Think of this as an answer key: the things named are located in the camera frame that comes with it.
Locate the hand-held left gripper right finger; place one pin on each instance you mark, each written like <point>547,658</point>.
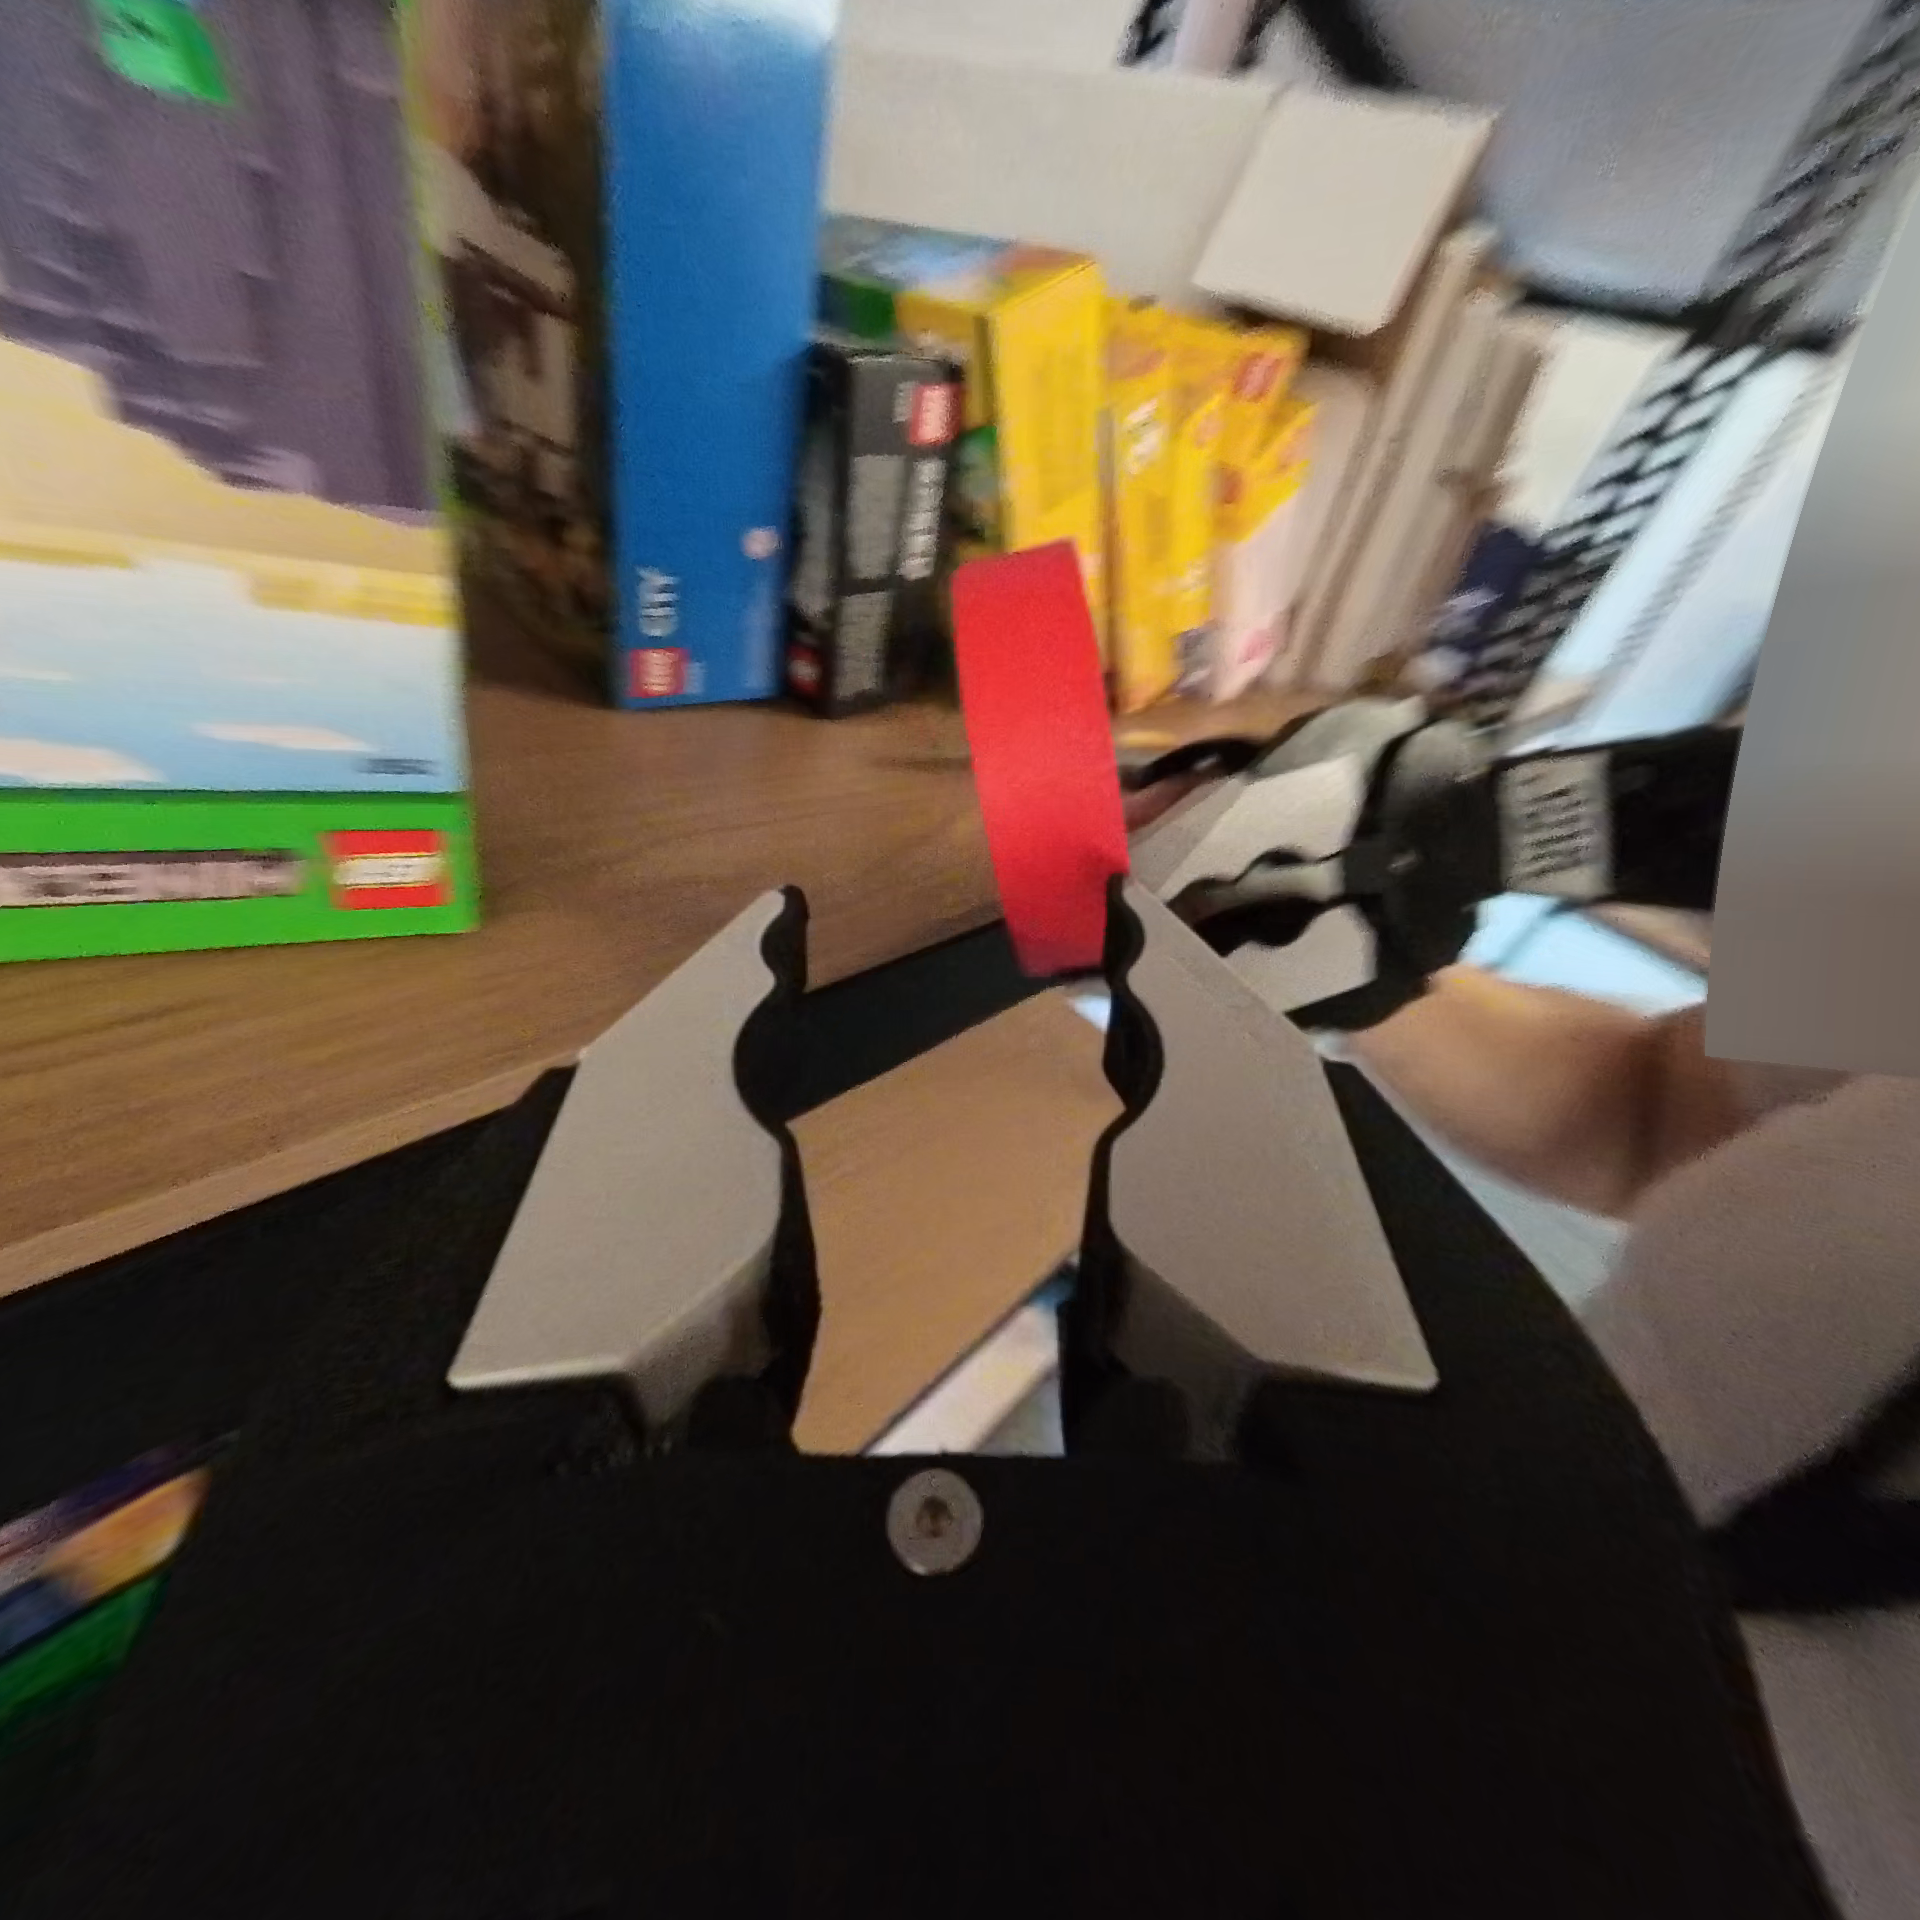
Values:
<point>1275,1215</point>

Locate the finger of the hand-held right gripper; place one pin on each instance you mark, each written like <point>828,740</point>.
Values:
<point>1275,811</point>
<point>1312,954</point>

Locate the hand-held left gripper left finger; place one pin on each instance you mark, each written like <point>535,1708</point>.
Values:
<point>628,1200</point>

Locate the red tape strip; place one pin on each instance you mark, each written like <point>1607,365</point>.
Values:
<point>1036,720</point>

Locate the person's right forearm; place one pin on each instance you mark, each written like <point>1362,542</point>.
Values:
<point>1576,1096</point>

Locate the yellow and white toy box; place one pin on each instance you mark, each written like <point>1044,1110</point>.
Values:
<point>1260,600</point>

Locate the black metal shelf rack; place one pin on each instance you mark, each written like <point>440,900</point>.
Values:
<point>901,1020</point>

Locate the person's white shirt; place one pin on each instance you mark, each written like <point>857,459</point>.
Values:
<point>1770,1277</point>

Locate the black toy box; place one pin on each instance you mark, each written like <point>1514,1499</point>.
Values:
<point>868,525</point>

